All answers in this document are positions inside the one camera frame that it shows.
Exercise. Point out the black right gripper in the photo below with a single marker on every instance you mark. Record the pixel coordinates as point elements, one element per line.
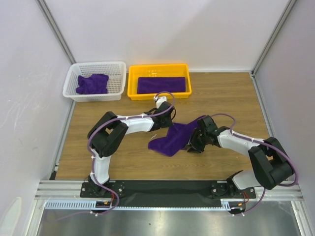
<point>196,141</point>

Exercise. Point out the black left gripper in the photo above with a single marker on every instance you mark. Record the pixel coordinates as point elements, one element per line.
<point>168,123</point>

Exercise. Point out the purple towel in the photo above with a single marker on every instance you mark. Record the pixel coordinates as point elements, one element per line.
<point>177,137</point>
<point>148,85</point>
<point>94,84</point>

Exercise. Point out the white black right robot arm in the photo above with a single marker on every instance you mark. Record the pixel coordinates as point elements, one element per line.
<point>271,165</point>

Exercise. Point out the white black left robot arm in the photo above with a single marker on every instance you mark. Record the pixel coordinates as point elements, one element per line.
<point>106,136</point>

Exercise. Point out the white perforated plastic basket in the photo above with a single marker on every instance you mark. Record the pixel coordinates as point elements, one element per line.
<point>115,70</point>

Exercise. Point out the purple towel in basket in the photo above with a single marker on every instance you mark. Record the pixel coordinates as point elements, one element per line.
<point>94,84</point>

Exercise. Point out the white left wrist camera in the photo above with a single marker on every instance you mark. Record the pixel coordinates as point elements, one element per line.
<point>160,100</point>

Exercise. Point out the white slotted cable duct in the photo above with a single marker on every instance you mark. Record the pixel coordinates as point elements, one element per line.
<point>98,205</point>

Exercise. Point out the aluminium frame rail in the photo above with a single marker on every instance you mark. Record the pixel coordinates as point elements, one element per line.
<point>70,189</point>

